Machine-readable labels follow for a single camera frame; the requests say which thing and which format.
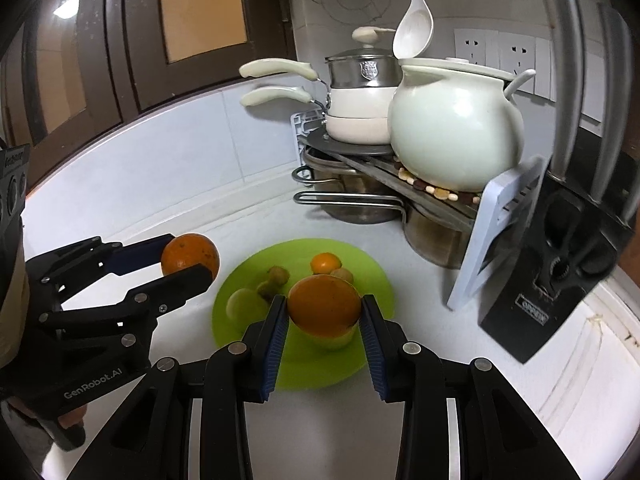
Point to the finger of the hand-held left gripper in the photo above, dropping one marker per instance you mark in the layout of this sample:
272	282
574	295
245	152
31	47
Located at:
175	285
135	255

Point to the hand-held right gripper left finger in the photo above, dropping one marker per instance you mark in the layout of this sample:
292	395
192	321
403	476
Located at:
277	345

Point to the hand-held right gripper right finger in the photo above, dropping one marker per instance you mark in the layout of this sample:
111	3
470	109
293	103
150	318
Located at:
372	350

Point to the large rough orange with stem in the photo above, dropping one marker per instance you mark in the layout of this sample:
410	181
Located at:
192	255

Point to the green oval plate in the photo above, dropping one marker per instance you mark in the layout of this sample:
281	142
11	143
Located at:
310	367

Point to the round green fruit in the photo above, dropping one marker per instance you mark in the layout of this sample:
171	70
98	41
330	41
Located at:
240	302

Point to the smooth orange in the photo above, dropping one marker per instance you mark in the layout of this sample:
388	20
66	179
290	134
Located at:
325	307

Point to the brown round fruit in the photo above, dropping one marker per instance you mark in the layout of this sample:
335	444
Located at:
277	275

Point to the small olive fruit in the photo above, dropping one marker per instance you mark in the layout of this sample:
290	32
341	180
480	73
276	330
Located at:
344	275

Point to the medium tangerine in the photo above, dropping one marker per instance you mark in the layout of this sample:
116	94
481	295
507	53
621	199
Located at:
325	263

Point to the person's left hand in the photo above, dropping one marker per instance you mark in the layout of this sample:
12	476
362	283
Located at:
74	417

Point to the large green fruit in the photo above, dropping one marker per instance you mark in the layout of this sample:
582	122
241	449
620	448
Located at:
330	343

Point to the small steel pot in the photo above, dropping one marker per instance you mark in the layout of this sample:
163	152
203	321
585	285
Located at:
435	237

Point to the wide steel pot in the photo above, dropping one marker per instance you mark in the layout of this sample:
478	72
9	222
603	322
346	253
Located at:
350	200

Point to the grey and white pot rack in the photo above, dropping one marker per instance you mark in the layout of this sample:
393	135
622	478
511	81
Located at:
495	240

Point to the black knife block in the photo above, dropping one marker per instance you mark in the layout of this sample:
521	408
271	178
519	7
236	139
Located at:
525	280

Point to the beaded trivet mat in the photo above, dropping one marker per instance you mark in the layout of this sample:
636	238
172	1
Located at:
435	191

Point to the black kitchen scissors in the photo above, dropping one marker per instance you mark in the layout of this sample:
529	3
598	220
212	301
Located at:
565	255

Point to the brown framed window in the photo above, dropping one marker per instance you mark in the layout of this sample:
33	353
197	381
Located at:
150	35

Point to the white ceramic pot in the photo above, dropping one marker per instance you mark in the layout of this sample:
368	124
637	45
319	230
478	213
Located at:
450	130

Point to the steel steamer pot with lid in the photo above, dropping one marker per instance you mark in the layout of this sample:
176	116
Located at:
362	71

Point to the white plastic spoon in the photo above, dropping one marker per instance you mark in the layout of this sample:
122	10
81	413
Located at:
412	30

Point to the white wall socket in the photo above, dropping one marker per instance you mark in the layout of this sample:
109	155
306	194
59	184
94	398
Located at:
475	45
520	52

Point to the white wall switch plate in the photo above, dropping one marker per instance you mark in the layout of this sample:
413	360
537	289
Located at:
544	67

